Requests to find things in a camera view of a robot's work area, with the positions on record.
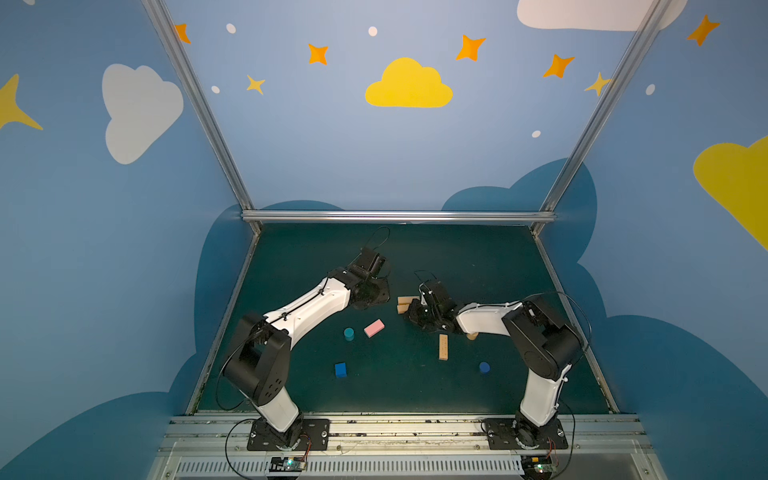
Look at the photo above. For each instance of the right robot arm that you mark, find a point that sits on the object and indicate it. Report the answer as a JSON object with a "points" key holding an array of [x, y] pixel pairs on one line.
{"points": [[544, 339]]}

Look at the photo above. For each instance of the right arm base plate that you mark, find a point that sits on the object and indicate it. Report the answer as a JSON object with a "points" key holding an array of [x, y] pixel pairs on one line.
{"points": [[513, 433]]}

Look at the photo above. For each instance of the aluminium frame post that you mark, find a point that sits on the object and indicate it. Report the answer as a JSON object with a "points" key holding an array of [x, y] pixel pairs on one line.
{"points": [[640, 44], [161, 20]]}

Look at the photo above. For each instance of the right controller board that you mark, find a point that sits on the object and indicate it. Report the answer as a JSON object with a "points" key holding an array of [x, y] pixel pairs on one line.
{"points": [[537, 468]]}

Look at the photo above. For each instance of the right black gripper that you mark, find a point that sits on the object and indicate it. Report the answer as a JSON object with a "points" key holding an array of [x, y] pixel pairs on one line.
{"points": [[424, 313]]}

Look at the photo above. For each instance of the left controller board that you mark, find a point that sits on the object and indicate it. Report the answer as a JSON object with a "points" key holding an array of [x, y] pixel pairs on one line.
{"points": [[287, 465]]}

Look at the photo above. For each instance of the controller board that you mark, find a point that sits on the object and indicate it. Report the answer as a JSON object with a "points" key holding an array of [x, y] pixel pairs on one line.
{"points": [[537, 468], [287, 465]]}

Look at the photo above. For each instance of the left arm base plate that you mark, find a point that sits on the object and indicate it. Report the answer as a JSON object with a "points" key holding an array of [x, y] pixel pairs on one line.
{"points": [[302, 433]]}

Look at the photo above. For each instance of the aluminium right frame post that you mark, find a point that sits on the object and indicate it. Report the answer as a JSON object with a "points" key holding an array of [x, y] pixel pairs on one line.
{"points": [[640, 44]]}

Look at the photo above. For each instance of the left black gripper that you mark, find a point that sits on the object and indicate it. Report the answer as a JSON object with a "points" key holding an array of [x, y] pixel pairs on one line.
{"points": [[377, 288]]}

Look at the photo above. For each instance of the aluminium rear frame bar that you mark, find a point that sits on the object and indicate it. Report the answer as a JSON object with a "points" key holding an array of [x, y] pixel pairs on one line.
{"points": [[397, 216]]}

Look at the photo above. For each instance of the blue wood cube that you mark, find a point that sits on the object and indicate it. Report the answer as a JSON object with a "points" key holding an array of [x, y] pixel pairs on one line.
{"points": [[340, 370]]}

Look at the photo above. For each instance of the pink wood block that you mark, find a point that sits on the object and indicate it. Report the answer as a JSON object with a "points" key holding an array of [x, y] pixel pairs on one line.
{"points": [[374, 328]]}

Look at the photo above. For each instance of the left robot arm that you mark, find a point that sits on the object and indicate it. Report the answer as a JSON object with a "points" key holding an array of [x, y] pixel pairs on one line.
{"points": [[259, 353]]}

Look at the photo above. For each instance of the aluminium left frame post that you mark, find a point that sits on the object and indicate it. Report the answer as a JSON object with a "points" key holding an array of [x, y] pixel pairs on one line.
{"points": [[161, 20]]}

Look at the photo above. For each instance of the aluminium front rail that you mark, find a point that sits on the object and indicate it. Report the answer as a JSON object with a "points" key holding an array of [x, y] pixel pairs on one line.
{"points": [[405, 446]]}

